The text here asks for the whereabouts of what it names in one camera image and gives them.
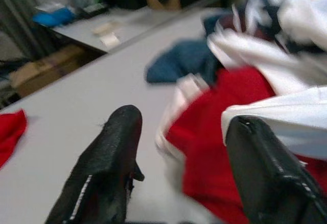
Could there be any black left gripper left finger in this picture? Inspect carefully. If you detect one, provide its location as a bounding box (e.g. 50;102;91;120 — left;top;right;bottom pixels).
44;104;145;224

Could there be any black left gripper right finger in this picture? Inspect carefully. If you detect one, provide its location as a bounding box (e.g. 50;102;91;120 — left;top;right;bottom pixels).
226;115;327;224

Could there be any red jacket with white stripes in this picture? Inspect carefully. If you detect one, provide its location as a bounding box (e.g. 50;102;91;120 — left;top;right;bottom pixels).
0;108;28;170

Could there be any red garment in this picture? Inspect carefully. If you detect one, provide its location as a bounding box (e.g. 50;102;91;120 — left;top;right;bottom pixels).
155;67;327;224

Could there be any brown cardboard box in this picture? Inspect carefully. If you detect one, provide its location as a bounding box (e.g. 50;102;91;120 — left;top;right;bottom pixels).
10;46;85;97

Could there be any dark teal garment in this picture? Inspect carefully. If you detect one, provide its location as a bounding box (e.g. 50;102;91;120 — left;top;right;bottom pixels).
145;39;220;84

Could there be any grey side table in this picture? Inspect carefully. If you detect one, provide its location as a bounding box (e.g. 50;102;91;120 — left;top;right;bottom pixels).
51;4;195;54

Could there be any blue object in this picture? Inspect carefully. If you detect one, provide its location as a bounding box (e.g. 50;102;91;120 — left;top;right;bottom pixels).
32;7;75;28

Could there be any white garment with dark print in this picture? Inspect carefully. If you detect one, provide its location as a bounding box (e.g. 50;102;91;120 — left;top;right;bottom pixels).
204;0;327;92

